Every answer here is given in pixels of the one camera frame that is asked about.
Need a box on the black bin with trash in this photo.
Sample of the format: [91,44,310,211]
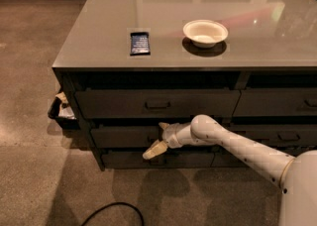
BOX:
[48,91,80,130]

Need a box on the dark grey drawer cabinet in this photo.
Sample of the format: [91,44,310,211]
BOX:
[53,0,317,169]

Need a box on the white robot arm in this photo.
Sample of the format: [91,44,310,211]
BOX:
[143,115,317,226]

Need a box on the black floor cable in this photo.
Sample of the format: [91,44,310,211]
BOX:
[80,201,146,226]

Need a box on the white paper bowl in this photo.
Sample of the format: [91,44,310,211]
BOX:
[183,20,228,49]

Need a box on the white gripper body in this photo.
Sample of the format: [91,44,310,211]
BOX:
[161,123,183,149]

